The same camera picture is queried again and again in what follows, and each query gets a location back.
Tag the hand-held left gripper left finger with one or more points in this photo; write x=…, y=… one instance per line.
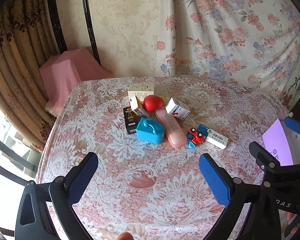
x=82, y=177

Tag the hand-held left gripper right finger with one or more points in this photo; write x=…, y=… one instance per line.
x=215, y=180

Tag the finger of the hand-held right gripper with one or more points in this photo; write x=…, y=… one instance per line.
x=296, y=127
x=260, y=152

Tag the purple white box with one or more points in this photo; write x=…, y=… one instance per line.
x=277, y=140

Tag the pink pencil case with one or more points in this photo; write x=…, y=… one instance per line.
x=170, y=127

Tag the white orange tissue pack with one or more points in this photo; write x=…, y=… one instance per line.
x=137, y=105

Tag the gold metal ornament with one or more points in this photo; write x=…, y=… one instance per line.
x=163, y=97

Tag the cream cardboard box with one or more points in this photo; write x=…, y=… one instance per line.
x=140, y=88

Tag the person's right hand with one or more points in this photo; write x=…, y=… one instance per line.
x=291, y=217

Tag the person's left hand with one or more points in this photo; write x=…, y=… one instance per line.
x=124, y=236

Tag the white green flat box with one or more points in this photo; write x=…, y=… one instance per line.
x=215, y=138

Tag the red blue toy car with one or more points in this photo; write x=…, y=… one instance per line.
x=196, y=138

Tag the black box gold print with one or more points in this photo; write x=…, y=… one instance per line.
x=130, y=120

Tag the blue plastic heart-shaped box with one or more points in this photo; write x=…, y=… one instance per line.
x=150, y=132

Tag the white medicine box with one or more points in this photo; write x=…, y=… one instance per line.
x=176, y=108

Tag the red heart-shaped ball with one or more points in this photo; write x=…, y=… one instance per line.
x=152, y=103

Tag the pink cloth cover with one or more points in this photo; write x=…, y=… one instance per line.
x=65, y=72

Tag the floral bedsheet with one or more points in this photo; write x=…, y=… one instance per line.
x=227, y=30

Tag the beige patterned curtain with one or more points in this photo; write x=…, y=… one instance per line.
x=15, y=67

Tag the black window frame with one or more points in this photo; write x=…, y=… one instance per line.
x=10, y=143

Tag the black metal bed frame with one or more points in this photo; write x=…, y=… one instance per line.
x=86, y=17

